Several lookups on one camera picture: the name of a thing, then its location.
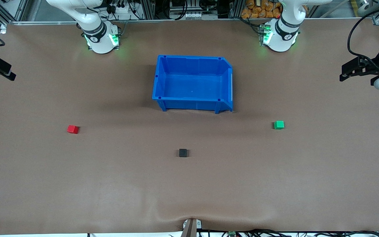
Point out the red cube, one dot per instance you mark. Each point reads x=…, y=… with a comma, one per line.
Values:
x=72, y=129

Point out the white corner bracket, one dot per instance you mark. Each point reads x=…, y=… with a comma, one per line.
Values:
x=3, y=29

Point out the pile of orange packets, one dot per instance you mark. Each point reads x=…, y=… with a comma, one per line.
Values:
x=258, y=9

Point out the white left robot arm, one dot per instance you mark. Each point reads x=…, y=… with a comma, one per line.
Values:
x=283, y=33

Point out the brown table mat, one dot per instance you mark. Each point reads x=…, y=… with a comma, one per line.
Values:
x=189, y=184

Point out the blue plastic storage bin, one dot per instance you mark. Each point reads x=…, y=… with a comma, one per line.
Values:
x=192, y=84

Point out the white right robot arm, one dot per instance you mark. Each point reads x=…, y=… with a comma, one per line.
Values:
x=95, y=36

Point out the green cube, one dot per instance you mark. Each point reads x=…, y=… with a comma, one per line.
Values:
x=278, y=125

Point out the white power strip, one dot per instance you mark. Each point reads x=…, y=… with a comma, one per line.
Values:
x=122, y=8

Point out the black cube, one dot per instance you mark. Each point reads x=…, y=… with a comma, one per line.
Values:
x=183, y=152

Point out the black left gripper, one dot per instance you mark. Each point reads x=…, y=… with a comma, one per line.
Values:
x=372, y=66

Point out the small green circuit board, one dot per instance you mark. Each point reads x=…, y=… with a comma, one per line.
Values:
x=231, y=233

